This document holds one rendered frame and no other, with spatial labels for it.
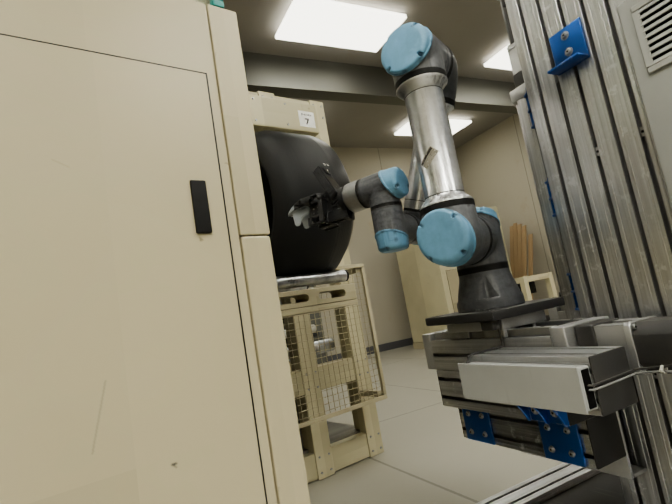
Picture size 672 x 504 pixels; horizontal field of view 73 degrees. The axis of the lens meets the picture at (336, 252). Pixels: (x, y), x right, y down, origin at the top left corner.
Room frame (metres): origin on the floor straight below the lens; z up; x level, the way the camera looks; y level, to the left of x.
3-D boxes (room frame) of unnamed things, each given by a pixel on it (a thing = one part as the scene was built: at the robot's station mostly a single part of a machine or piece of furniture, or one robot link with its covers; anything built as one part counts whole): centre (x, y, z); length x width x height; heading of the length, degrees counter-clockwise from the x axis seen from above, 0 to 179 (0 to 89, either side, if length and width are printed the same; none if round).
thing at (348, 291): (1.59, 0.12, 0.84); 0.36 x 0.09 x 0.06; 128
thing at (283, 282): (1.60, 0.12, 0.90); 0.35 x 0.05 x 0.05; 128
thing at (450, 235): (0.96, -0.25, 1.09); 0.15 x 0.12 x 0.55; 143
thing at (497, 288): (1.07, -0.34, 0.77); 0.15 x 0.15 x 0.10
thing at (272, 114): (2.02, 0.29, 1.71); 0.61 x 0.25 x 0.15; 128
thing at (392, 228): (1.07, -0.15, 0.94); 0.11 x 0.08 x 0.11; 143
